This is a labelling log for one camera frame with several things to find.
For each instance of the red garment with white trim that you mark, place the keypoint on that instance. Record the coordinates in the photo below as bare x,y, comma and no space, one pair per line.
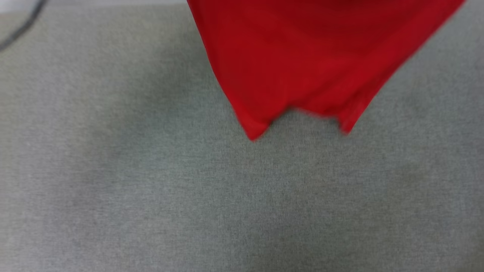
302,56

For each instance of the grey fabric sofa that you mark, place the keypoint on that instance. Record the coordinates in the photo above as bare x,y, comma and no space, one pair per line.
189,181

